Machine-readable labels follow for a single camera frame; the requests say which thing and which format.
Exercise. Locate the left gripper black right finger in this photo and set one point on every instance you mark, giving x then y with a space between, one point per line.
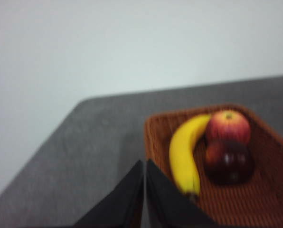
170 206

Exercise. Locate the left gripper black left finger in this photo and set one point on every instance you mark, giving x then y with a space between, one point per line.
122 204

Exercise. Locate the yellow banana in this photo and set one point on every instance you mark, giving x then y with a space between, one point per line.
182 154

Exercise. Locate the brown wicker basket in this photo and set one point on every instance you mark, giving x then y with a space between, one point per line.
238 204

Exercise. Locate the dark purple round fruit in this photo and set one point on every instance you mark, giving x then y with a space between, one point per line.
229 164

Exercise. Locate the red apple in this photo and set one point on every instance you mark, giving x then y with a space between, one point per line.
228 128

